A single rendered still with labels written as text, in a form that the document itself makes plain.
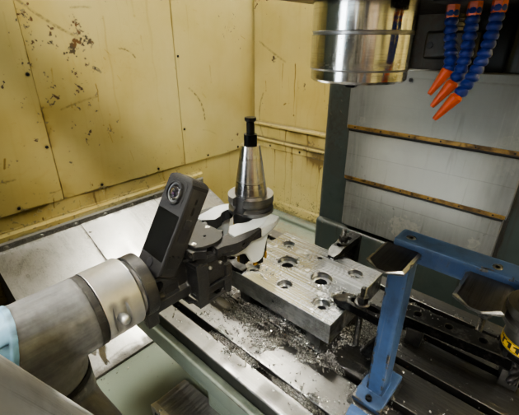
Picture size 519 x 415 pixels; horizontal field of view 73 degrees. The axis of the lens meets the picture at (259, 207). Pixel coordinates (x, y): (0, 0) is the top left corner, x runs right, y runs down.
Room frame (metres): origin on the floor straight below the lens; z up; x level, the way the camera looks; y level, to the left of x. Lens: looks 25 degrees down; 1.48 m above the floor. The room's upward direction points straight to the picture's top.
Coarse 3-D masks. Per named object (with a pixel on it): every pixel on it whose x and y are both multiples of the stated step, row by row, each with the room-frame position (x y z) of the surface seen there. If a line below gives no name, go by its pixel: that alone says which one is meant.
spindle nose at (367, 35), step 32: (320, 0) 0.60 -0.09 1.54; (352, 0) 0.56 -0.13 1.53; (384, 0) 0.55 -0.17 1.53; (416, 0) 0.57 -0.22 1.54; (320, 32) 0.60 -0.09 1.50; (352, 32) 0.56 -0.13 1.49; (384, 32) 0.55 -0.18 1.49; (320, 64) 0.59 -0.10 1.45; (352, 64) 0.56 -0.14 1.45; (384, 64) 0.55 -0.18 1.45
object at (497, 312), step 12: (468, 276) 0.36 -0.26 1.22; (480, 276) 0.36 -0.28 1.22; (456, 288) 0.34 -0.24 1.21; (468, 288) 0.34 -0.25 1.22; (480, 288) 0.34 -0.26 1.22; (492, 288) 0.34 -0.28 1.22; (504, 288) 0.34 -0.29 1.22; (468, 300) 0.32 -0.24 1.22; (480, 300) 0.32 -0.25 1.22; (492, 300) 0.32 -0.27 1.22; (504, 300) 0.32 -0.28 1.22; (480, 312) 0.30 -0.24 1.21; (492, 312) 0.30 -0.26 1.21; (504, 312) 0.30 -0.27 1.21
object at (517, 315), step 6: (510, 294) 0.32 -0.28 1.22; (516, 294) 0.32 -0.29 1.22; (510, 300) 0.31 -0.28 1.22; (516, 300) 0.31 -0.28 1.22; (510, 306) 0.30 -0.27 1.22; (516, 306) 0.30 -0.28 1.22; (510, 312) 0.30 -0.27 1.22; (516, 312) 0.29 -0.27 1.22; (504, 318) 0.30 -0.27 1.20; (510, 318) 0.30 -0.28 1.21; (516, 318) 0.29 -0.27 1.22; (510, 324) 0.29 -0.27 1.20; (516, 324) 0.29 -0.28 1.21; (516, 330) 0.28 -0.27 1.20
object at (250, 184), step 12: (240, 156) 0.44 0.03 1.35; (252, 156) 0.43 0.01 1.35; (240, 168) 0.44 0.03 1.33; (252, 168) 0.43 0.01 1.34; (240, 180) 0.43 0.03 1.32; (252, 180) 0.43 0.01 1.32; (264, 180) 0.44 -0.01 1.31; (240, 192) 0.43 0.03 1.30; (252, 192) 0.43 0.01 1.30; (264, 192) 0.44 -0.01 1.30
